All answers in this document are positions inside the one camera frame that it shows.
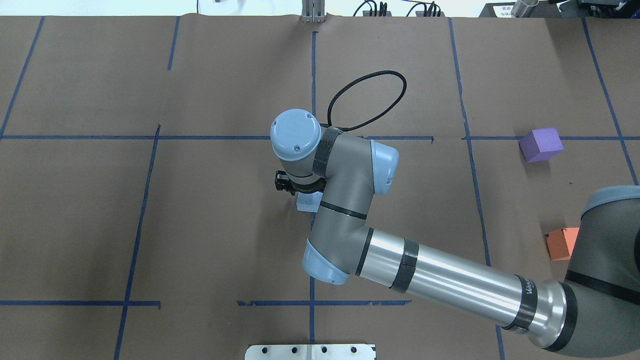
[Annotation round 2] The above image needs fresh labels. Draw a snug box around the silver metal cylinder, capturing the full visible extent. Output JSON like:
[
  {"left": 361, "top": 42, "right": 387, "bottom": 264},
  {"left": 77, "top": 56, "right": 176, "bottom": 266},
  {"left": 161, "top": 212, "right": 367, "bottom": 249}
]
[{"left": 510, "top": 0, "right": 540, "bottom": 18}]

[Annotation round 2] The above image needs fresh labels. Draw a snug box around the purple foam block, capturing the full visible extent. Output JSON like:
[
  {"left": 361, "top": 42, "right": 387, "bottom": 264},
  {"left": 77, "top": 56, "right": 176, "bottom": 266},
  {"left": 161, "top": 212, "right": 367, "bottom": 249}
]
[{"left": 518, "top": 127, "right": 565, "bottom": 163}]

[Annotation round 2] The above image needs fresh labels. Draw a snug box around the orange foam block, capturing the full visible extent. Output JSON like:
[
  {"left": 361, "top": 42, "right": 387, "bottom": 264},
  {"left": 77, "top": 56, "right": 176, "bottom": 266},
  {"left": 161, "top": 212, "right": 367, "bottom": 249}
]
[{"left": 544, "top": 227, "right": 579, "bottom": 261}]

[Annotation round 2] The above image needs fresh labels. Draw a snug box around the white camera post with base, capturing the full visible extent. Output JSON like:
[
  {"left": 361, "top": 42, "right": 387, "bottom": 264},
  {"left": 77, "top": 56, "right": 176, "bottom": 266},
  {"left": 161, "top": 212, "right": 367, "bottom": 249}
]
[{"left": 244, "top": 343, "right": 378, "bottom": 360}]

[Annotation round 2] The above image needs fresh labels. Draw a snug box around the aluminium frame post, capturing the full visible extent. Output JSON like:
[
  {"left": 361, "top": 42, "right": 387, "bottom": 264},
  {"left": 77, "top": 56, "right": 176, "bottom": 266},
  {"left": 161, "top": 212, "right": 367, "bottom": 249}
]
[{"left": 301, "top": 0, "right": 326, "bottom": 24}]

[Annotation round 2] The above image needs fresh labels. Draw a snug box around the light blue foam block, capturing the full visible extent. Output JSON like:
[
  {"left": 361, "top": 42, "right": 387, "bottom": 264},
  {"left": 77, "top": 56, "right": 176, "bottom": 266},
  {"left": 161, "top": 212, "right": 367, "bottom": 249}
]
[{"left": 295, "top": 191, "right": 323, "bottom": 214}]

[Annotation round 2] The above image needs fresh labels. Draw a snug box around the black looped camera cable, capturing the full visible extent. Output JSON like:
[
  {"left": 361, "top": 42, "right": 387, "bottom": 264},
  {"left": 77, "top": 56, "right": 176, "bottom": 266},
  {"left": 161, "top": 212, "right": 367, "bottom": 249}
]
[{"left": 320, "top": 70, "right": 407, "bottom": 132}]

